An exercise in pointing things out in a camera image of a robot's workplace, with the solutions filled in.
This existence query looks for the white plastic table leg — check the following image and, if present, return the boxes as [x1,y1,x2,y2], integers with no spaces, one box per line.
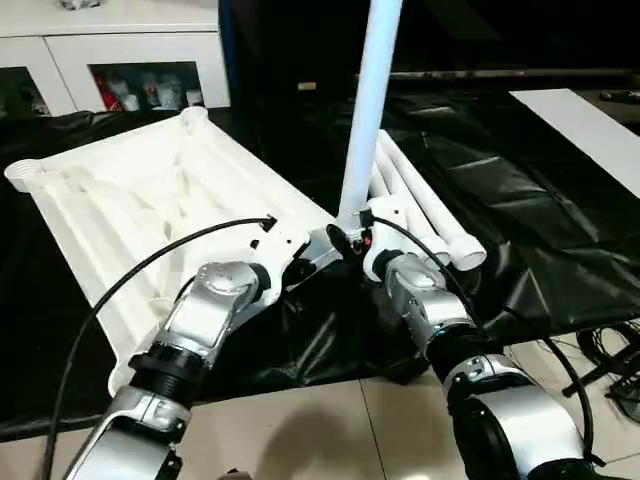
[369,172,397,202]
[374,144,452,267]
[333,0,403,242]
[377,128,489,275]

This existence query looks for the white plastic table top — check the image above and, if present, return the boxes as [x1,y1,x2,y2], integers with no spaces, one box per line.
[3,106,346,396]

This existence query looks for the black plastic mat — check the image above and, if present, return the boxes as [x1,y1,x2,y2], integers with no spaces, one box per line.
[0,82,640,444]

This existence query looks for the long dark metal rod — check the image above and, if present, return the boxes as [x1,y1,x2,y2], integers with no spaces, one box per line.
[357,68,640,82]

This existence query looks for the white flat board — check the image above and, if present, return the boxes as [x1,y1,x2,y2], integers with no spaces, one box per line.
[508,88,640,197]

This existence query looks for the red bottle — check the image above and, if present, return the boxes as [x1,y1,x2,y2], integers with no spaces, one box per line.
[96,73,115,114]

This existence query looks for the black stand leg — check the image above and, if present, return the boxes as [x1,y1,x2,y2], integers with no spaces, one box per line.
[561,344,640,397]

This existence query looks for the white cabinet with glass doors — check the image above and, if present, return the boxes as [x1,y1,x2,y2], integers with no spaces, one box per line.
[0,0,232,120]

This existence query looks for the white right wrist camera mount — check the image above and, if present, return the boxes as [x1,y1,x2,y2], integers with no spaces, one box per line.
[359,196,410,282]

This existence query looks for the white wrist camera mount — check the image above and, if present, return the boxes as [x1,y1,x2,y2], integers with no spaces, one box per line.
[359,196,410,282]
[247,225,315,307]

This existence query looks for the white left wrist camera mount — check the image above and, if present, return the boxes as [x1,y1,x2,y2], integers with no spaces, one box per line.
[247,225,315,307]

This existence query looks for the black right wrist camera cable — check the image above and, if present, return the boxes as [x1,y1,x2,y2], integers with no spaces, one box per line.
[359,209,597,467]

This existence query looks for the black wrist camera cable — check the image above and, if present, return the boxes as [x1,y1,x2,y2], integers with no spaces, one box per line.
[42,213,280,480]
[359,209,597,467]

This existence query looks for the black left wrist camera cable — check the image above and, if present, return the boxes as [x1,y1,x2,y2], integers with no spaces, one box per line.
[42,213,280,480]

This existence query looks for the black floor cables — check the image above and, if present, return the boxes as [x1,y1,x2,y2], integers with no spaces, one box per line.
[574,323,640,416]

